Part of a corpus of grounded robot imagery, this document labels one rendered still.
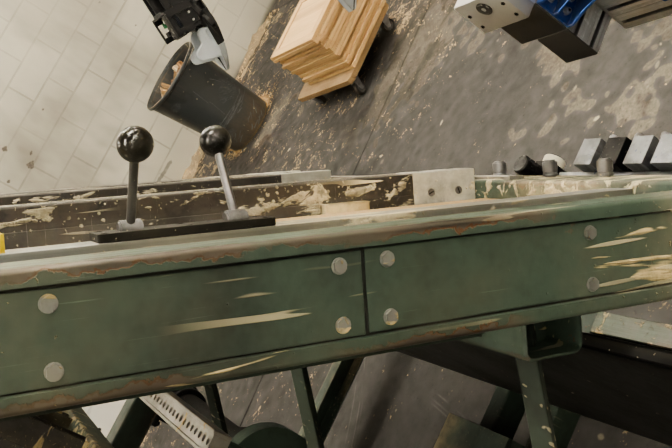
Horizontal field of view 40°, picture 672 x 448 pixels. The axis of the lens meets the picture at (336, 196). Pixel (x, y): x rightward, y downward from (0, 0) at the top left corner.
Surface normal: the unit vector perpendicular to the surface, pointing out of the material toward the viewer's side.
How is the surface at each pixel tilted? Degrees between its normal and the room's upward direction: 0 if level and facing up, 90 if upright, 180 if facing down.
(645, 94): 0
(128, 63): 90
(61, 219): 90
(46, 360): 90
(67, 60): 90
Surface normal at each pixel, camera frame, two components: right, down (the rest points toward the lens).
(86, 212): 0.44, 0.02
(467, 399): -0.79, -0.48
